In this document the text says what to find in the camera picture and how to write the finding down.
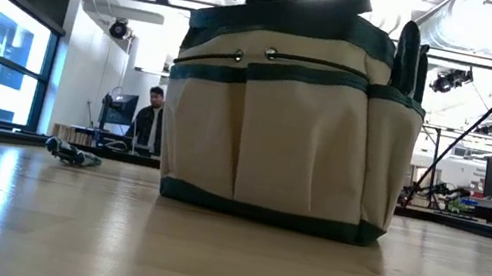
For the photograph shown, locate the beige green canvas gardening bag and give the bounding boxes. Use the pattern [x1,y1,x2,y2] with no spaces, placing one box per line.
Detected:
[144,0,448,255]

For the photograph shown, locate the green handled pruning shears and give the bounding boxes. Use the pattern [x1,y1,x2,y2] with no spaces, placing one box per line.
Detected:
[386,18,437,105]

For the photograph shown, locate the black round ceiling spotlight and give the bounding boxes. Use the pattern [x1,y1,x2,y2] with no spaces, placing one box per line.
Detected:
[106,16,134,43]

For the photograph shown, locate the person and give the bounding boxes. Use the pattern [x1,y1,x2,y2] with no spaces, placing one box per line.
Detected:
[122,81,175,159]

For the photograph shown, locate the black track light cluster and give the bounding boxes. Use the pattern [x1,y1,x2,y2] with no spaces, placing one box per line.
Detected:
[428,61,478,101]
[472,118,492,138]

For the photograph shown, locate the wooden slatted crate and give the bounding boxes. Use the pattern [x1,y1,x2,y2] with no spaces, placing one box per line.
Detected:
[50,121,100,149]

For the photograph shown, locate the black aluminium table frame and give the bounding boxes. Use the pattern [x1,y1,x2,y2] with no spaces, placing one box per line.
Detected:
[0,127,492,246]

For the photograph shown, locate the black metal frame stand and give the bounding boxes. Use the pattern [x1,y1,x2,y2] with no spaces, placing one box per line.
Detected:
[408,122,447,208]

